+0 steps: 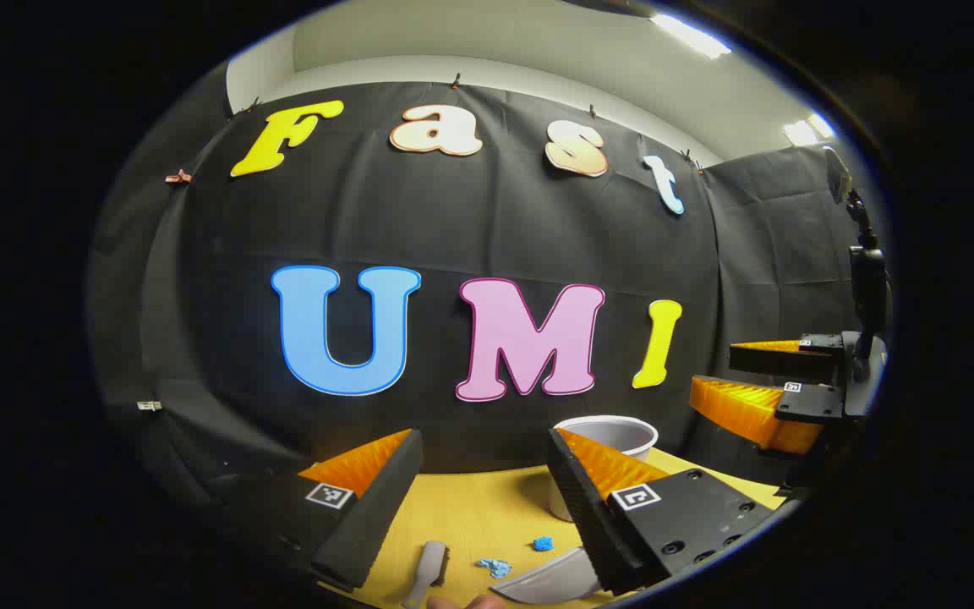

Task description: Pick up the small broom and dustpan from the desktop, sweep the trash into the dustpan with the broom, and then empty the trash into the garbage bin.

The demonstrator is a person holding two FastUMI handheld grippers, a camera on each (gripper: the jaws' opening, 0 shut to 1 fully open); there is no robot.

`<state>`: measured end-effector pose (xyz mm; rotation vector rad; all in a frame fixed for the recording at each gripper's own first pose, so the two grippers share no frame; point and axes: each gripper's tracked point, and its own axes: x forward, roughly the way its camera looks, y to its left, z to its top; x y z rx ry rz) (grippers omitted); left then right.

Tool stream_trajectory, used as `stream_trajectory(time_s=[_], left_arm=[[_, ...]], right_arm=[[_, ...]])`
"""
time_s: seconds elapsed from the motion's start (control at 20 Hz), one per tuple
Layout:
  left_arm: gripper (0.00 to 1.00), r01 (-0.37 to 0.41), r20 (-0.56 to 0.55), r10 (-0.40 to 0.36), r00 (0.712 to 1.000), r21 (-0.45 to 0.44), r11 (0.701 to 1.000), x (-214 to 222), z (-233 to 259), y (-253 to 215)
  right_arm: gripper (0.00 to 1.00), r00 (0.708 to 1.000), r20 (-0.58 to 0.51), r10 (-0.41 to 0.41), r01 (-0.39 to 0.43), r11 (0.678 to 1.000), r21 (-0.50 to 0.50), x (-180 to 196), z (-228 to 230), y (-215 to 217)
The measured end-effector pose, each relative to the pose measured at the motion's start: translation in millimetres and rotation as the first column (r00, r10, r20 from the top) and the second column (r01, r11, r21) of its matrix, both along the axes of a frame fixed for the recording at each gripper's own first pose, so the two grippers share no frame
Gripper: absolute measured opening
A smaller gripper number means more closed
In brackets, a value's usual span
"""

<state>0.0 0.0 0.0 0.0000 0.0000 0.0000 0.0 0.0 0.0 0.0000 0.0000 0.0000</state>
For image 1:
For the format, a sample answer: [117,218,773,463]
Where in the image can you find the grey dustpan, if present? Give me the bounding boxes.
[491,546,605,606]

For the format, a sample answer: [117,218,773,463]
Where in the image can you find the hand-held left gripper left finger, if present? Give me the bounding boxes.
[212,429,424,591]

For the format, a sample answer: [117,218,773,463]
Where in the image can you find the white ribbed garbage bin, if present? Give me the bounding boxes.
[548,414,659,522]

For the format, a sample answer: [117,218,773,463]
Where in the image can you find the small grey broom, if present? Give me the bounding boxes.
[402,540,451,609]

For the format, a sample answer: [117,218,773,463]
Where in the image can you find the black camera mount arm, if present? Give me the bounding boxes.
[824,146,890,339]

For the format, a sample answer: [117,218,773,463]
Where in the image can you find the yellow wooden desktop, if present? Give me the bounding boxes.
[318,447,788,609]

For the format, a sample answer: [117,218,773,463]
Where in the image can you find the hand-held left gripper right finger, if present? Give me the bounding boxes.
[546,427,777,596]

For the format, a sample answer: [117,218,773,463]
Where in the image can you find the ceiling light panel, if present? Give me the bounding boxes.
[783,112,836,147]
[650,12,733,60]

